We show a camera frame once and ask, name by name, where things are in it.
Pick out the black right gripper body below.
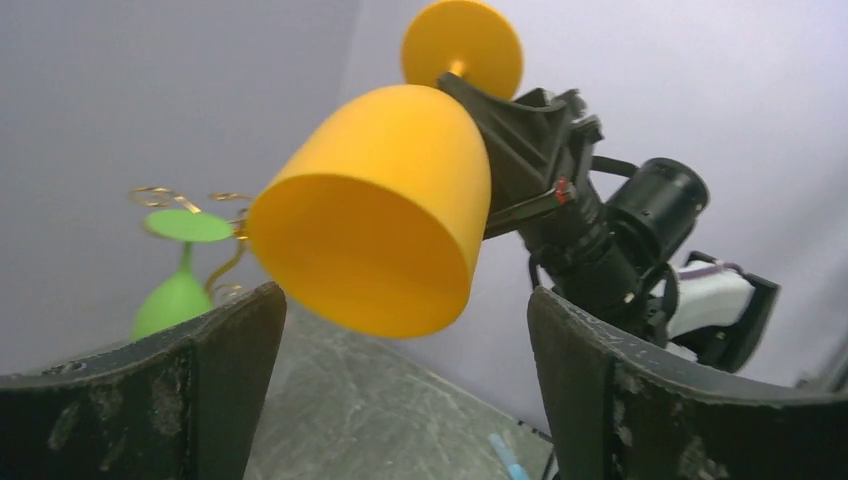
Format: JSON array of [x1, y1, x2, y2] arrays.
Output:
[[484, 116, 652, 325]]

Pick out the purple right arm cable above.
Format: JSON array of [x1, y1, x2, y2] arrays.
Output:
[[675, 262, 747, 283]]

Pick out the light blue tape piece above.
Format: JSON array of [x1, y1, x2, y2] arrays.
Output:
[[488, 433, 530, 480]]

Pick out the green plastic wine glass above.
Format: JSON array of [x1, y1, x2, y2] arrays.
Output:
[[131, 242, 213, 340]]

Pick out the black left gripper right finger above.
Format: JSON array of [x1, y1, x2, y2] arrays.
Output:
[[527, 287, 847, 480]]

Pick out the orange plastic wine glass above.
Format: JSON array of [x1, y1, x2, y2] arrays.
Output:
[[246, 1, 523, 338]]

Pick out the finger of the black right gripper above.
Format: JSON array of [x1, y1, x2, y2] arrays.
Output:
[[437, 73, 587, 216]]

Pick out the gold wire wine glass rack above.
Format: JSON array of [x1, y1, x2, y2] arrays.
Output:
[[128, 186, 249, 303]]

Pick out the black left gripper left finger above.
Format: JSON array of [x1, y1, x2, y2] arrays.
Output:
[[1, 283, 287, 479]]

